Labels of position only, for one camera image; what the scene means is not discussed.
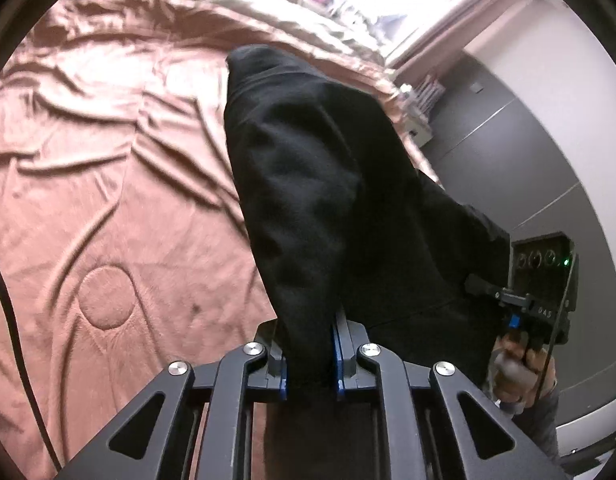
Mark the black shirt with yellow emblem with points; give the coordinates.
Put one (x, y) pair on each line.
(313, 185)

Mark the person's right hand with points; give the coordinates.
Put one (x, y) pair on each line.
(517, 375)

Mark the pink duvet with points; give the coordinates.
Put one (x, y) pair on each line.
(113, 185)

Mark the person's right forearm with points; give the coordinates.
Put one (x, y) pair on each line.
(537, 430)

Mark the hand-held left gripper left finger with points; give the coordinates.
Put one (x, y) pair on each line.
(228, 410)

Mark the dark grey wardrobe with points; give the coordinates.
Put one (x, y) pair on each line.
(497, 160)

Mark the pink curtain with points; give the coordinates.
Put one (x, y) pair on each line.
(462, 15)

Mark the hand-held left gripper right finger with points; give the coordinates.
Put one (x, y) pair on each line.
(387, 410)

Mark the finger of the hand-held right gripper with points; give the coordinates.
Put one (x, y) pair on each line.
(525, 327)
(487, 287)

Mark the beige blanket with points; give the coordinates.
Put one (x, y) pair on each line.
(238, 10)

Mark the white bedside rack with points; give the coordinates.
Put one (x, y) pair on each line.
(422, 110)

